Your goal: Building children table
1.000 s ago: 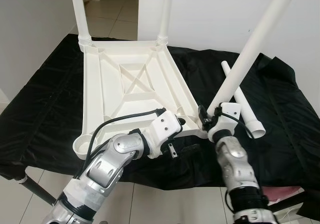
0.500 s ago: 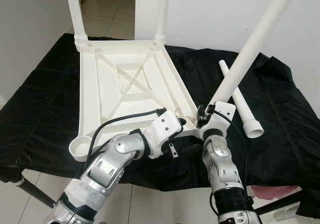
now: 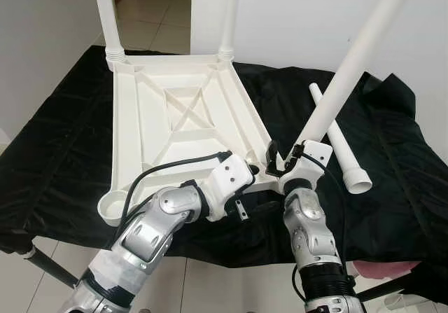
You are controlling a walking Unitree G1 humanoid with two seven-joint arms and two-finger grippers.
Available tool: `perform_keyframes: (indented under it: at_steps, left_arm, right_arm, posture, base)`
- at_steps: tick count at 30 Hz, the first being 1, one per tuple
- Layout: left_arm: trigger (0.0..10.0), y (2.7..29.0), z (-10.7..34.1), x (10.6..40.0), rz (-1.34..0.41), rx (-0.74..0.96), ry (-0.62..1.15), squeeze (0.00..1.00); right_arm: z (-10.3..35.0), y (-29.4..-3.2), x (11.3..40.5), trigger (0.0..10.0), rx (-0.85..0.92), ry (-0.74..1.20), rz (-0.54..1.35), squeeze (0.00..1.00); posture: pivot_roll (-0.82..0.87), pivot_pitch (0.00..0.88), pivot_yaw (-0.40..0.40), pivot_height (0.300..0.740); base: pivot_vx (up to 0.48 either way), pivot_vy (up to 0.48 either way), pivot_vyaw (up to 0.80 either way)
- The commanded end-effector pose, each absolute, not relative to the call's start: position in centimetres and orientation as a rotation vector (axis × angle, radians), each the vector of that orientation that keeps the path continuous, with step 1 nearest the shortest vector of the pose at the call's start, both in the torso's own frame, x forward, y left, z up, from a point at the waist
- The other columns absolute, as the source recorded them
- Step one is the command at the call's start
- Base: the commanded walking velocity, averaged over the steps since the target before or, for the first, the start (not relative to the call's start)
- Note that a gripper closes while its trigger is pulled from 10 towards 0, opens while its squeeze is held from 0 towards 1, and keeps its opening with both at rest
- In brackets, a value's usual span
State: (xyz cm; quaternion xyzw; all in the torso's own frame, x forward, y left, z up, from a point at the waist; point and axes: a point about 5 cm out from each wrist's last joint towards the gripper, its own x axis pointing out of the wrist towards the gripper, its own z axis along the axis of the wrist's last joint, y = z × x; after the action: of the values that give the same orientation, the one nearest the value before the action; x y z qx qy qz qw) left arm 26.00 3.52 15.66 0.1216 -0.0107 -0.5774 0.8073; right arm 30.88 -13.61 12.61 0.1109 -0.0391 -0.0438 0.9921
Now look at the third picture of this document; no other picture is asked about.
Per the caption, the white plastic table leg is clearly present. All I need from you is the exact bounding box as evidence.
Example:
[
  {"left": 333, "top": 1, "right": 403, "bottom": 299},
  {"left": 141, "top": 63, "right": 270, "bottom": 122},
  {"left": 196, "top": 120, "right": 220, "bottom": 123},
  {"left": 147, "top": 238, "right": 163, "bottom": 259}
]
[
  {"left": 308, "top": 83, "right": 373, "bottom": 195},
  {"left": 217, "top": 0, "right": 242, "bottom": 63},
  {"left": 300, "top": 0, "right": 419, "bottom": 146},
  {"left": 92, "top": 0, "right": 130, "bottom": 72}
]

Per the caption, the white plastic table top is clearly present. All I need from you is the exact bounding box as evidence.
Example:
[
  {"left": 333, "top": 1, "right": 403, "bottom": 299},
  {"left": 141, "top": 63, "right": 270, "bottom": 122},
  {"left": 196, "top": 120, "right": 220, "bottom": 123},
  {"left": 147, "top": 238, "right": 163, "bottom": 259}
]
[{"left": 97, "top": 53, "right": 288, "bottom": 228}]

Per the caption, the black cloth cover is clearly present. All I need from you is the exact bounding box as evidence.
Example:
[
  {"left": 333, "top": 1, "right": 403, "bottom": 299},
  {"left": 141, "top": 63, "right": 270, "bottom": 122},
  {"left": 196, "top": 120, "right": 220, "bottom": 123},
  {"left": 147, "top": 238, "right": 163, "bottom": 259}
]
[{"left": 0, "top": 45, "right": 448, "bottom": 268}]

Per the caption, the pink cloth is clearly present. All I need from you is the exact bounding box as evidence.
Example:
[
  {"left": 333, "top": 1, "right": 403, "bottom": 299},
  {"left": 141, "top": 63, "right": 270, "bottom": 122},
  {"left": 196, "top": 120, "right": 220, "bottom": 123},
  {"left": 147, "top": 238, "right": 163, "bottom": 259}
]
[{"left": 353, "top": 259, "right": 421, "bottom": 280}]

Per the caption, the black metal stand leg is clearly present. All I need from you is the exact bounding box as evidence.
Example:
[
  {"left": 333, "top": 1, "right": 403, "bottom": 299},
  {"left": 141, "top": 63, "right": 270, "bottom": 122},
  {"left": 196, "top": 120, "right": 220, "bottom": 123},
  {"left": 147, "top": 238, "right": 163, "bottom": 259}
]
[
  {"left": 21, "top": 246, "right": 78, "bottom": 289},
  {"left": 357, "top": 274, "right": 448, "bottom": 303}
]

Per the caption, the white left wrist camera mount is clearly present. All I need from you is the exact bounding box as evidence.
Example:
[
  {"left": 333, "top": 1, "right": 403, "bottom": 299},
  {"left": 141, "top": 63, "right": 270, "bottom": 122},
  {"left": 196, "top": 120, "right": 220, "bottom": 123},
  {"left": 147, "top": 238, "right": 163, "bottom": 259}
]
[{"left": 206, "top": 152, "right": 256, "bottom": 221}]

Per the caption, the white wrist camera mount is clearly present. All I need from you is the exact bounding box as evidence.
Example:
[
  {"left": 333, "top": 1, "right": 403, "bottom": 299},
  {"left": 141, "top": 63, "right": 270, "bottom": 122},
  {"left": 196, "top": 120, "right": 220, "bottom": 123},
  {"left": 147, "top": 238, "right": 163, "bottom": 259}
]
[
  {"left": 206, "top": 152, "right": 256, "bottom": 221},
  {"left": 279, "top": 140, "right": 333, "bottom": 193}
]

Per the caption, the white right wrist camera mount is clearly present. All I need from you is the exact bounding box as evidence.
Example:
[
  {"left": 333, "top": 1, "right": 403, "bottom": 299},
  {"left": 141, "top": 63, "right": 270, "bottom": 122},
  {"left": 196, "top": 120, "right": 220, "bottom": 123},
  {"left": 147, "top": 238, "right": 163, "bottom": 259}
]
[{"left": 279, "top": 140, "right": 333, "bottom": 193}]

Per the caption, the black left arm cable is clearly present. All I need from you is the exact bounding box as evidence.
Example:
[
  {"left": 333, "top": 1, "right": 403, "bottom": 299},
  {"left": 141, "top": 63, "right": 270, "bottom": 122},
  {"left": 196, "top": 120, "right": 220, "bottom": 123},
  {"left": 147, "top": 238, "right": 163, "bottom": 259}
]
[{"left": 115, "top": 152, "right": 232, "bottom": 247}]

